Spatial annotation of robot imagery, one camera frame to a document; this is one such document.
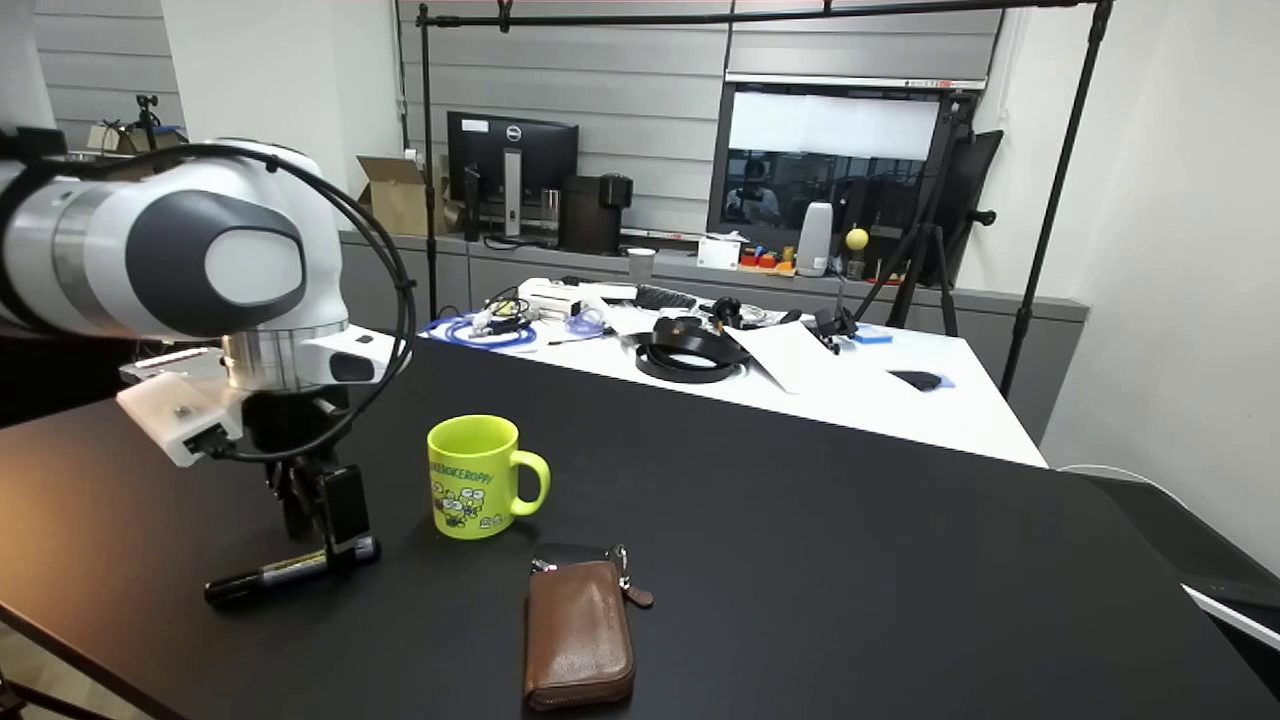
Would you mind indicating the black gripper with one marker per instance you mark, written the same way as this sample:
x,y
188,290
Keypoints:
x,y
302,425

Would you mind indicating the black and white marker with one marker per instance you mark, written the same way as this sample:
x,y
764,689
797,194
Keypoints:
x,y
262,580

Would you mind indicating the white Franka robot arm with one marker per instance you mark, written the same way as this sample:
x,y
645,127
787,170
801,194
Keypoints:
x,y
175,261

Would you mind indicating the yellow-green printed mug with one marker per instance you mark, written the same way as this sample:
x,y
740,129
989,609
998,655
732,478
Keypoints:
x,y
467,495

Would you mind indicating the brown leather key pouch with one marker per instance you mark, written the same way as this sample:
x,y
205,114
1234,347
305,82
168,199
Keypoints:
x,y
577,643

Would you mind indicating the open cardboard box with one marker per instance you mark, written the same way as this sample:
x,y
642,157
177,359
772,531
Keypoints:
x,y
394,202

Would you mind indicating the black box speaker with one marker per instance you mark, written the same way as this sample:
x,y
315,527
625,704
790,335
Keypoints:
x,y
598,213

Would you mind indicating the black computer monitor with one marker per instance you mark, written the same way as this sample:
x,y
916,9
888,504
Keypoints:
x,y
512,153

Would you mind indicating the black keyboard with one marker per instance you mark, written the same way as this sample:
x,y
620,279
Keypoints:
x,y
665,298

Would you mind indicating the white box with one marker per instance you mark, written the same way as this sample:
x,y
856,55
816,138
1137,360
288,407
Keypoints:
x,y
719,253

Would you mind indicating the orange toy blocks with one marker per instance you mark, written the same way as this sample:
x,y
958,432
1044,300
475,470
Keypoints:
x,y
769,261

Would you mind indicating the white upright speaker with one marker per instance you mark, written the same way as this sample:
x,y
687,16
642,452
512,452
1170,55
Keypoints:
x,y
816,240

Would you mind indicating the yellow ball stand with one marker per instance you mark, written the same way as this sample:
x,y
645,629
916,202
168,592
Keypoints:
x,y
856,240

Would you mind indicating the grey counter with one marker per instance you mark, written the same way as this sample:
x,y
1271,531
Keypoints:
x,y
1040,335

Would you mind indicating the black metal frame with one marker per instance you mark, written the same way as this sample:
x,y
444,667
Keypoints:
x,y
801,15

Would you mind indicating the black camera tripod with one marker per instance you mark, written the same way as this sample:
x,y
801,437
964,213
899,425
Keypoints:
x,y
955,174

